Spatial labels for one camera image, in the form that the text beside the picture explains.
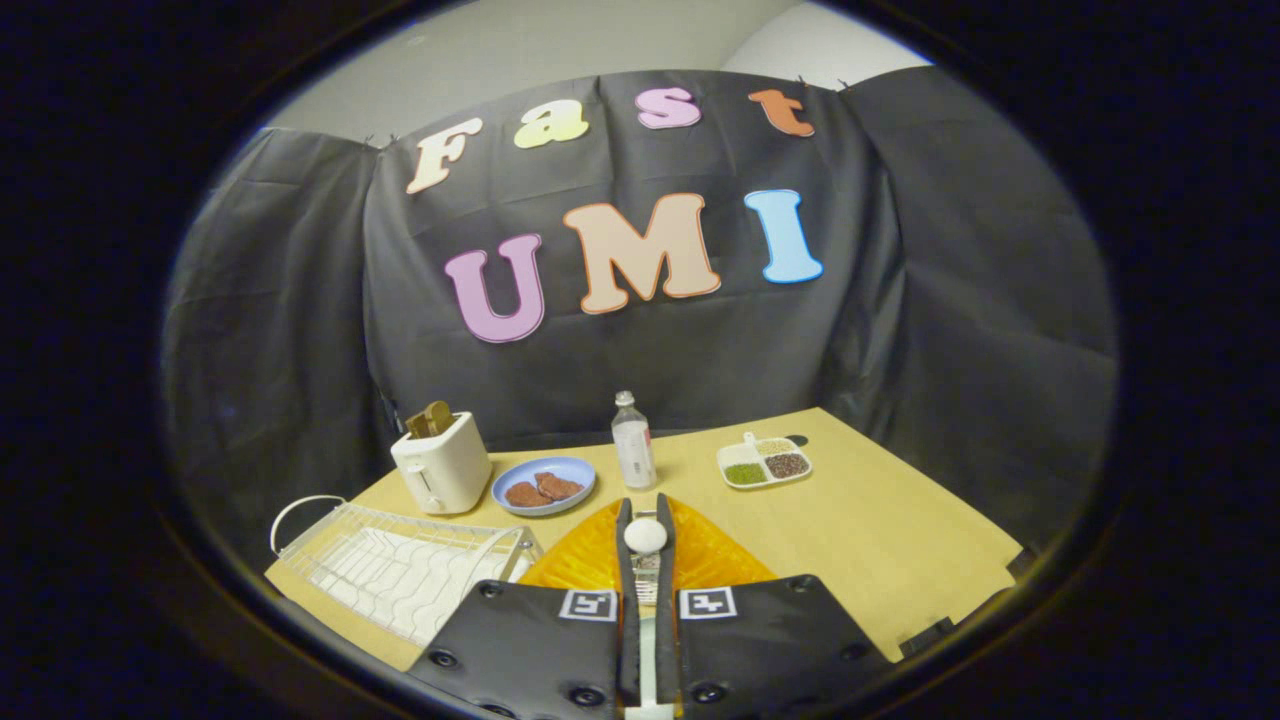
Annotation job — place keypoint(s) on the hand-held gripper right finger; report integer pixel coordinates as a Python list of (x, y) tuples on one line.
[(666, 560)]

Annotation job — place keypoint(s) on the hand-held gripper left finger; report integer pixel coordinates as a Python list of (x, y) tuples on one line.
[(627, 560)]

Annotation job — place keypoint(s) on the blue plate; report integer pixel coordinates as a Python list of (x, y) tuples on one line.
[(520, 474)]

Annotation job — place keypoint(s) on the brown meat patty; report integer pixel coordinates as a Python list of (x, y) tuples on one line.
[(526, 494), (558, 485)]

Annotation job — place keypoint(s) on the clear plastic bottle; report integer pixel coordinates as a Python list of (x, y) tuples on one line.
[(633, 450)]

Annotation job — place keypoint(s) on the green beans pile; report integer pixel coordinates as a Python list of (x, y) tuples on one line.
[(745, 473)]

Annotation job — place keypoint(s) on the white divided tray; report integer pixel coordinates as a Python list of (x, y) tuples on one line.
[(730, 458)]

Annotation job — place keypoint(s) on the dark red beans pile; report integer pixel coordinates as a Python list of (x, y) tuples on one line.
[(787, 465)]

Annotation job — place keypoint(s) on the beige grains pile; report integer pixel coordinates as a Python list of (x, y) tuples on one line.
[(772, 446)]

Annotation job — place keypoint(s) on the white toaster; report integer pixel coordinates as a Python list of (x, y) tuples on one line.
[(445, 470)]

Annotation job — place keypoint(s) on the black backdrop cloth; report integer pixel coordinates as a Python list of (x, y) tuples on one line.
[(700, 350)]

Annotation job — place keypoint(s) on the white drain tray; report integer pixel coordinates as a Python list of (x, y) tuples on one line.
[(400, 580)]

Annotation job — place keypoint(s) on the brown toast slice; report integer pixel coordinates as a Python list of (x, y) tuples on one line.
[(416, 424), (440, 417)]

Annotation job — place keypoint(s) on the black table clamp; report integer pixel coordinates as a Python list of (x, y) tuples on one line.
[(927, 637), (1022, 560)]

